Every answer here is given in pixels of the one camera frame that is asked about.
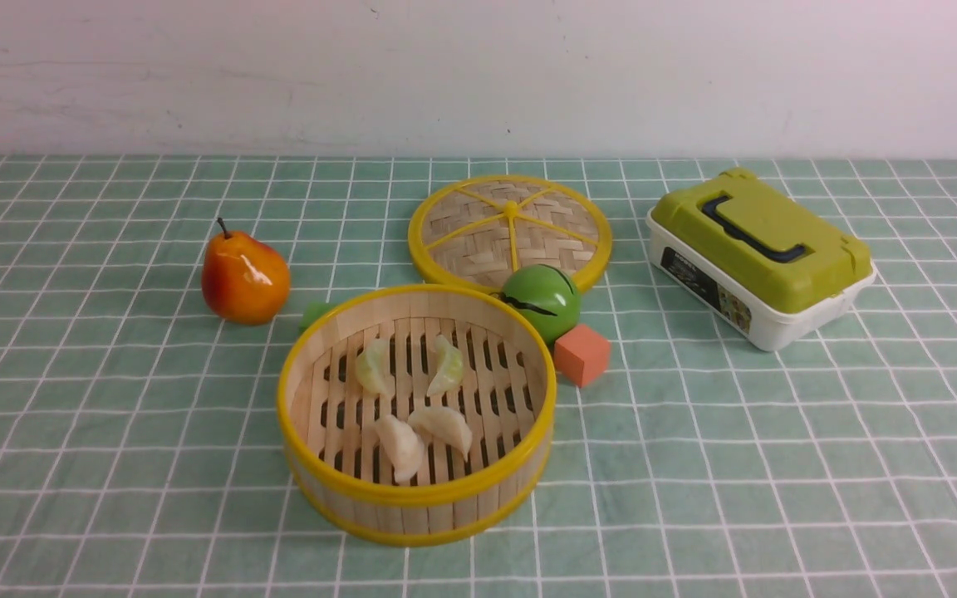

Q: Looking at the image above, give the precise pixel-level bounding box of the greenish dumpling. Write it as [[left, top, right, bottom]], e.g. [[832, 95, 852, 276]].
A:
[[426, 336, 464, 398], [354, 338, 395, 398]]

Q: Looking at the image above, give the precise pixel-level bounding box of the white dumpling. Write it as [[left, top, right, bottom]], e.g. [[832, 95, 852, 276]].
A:
[[375, 414, 428, 485], [407, 405, 474, 463]]

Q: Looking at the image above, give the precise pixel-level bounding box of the woven bamboo steamer lid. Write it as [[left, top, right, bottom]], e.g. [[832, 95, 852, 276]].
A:
[[407, 174, 614, 294]]

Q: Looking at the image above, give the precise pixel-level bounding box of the bamboo steamer tray yellow rim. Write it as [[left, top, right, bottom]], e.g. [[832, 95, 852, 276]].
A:
[[277, 284, 557, 547]]

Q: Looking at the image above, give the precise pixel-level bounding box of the green toy apple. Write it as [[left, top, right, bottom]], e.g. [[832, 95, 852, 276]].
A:
[[494, 264, 582, 346]]

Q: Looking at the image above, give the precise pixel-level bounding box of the orange foam cube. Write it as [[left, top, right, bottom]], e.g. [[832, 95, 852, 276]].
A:
[[553, 323, 611, 389]]

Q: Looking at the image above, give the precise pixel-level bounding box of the green foam cube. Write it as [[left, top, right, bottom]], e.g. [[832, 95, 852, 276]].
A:
[[297, 301, 338, 334]]

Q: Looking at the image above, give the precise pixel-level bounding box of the orange red toy pear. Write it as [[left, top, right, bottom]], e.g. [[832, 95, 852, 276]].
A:
[[201, 217, 290, 326]]

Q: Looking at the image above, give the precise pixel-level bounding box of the green white lunch box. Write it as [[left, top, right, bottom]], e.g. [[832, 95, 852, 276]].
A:
[[645, 167, 876, 352]]

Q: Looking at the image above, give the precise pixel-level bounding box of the green checkered tablecloth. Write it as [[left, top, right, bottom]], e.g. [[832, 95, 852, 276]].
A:
[[0, 155, 957, 597]]

